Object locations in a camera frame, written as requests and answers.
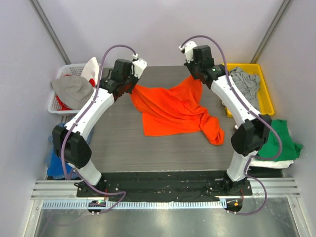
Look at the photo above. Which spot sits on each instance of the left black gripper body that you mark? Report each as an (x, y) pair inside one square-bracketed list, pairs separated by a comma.
[(131, 85)]

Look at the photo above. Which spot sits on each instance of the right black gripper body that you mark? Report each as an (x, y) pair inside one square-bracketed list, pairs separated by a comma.
[(191, 70)]

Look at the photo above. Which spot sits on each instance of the orange t shirt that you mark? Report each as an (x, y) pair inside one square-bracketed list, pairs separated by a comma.
[(176, 110)]

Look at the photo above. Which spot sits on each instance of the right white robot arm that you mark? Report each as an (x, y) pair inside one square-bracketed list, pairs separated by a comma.
[(252, 127)]

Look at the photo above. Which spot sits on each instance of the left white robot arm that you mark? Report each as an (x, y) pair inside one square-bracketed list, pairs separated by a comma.
[(70, 141)]

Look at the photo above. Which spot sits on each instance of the white cloth in basket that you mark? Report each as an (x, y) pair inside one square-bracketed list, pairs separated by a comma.
[(91, 71)]

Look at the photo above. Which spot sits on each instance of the grey shirt in yellow bin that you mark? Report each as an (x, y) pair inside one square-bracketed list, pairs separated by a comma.
[(248, 85)]

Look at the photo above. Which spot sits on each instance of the white plastic basket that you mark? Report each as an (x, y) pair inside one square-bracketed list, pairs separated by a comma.
[(67, 70)]

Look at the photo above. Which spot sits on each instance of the beige grey shirt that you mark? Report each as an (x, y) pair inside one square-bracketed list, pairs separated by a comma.
[(74, 91)]

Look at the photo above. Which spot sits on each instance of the red cloth in basket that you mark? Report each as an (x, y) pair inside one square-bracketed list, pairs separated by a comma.
[(64, 107)]

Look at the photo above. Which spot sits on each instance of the yellow plastic bin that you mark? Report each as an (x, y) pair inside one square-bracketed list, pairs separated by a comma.
[(265, 104)]

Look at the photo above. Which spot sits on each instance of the blue white checkered cloth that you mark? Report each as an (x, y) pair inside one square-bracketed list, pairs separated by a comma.
[(68, 168)]

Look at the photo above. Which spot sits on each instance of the white folded t shirt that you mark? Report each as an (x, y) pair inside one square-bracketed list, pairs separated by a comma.
[(272, 164)]

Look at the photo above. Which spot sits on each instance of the green folded t shirt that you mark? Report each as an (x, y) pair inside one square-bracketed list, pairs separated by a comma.
[(290, 150)]

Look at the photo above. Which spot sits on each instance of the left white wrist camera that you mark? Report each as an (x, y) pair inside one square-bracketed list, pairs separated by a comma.
[(139, 65)]

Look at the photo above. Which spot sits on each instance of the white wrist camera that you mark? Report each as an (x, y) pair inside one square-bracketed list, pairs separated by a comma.
[(139, 65), (187, 50)]

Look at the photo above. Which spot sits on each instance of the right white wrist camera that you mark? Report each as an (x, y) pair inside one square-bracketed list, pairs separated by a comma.
[(187, 50)]

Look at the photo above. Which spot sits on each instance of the right corner metal post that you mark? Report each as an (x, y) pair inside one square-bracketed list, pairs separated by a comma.
[(280, 13)]

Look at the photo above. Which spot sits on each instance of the corner metal post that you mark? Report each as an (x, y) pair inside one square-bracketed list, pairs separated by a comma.
[(280, 13), (50, 30)]

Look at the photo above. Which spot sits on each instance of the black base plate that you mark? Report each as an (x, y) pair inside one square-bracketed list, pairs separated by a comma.
[(177, 186)]

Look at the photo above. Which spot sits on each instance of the left corner metal post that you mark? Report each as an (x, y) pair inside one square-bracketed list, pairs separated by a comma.
[(50, 30)]

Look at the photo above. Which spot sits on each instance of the slotted cable duct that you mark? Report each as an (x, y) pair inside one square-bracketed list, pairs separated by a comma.
[(99, 204)]

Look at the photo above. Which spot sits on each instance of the aluminium rail frame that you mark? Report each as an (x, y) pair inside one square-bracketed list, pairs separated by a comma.
[(273, 210)]

